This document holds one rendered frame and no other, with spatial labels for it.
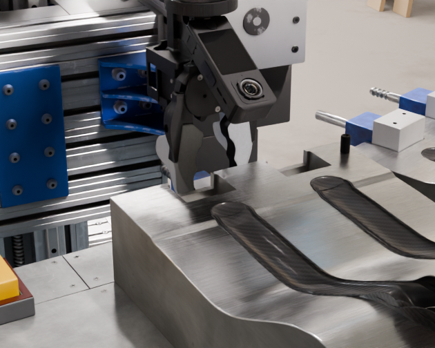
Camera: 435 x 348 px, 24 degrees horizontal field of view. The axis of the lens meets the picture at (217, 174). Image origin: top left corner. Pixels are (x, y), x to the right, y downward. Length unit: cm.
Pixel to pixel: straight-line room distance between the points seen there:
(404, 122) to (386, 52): 300
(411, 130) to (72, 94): 42
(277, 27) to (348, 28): 321
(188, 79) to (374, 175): 20
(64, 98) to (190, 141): 30
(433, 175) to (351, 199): 15
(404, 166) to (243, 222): 25
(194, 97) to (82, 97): 31
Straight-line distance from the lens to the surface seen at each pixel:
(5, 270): 93
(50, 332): 91
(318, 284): 81
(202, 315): 80
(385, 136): 112
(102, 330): 90
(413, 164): 109
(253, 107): 92
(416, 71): 392
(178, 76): 97
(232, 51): 96
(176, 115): 97
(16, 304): 92
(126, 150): 131
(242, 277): 81
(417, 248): 88
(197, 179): 104
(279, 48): 120
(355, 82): 377
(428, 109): 121
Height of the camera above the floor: 131
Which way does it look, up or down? 26 degrees down
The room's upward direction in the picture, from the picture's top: straight up
